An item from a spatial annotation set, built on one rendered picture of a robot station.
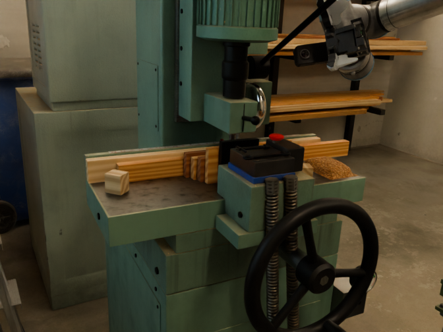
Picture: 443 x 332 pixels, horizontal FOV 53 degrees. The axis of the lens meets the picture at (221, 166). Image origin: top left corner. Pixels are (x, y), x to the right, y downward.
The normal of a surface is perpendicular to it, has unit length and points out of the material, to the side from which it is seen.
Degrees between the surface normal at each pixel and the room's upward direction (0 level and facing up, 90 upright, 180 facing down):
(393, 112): 90
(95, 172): 90
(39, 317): 0
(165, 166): 90
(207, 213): 90
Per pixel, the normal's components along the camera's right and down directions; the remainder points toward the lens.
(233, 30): -0.13, 0.31
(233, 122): 0.44, 0.30
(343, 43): -0.41, 0.00
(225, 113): -0.89, 0.11
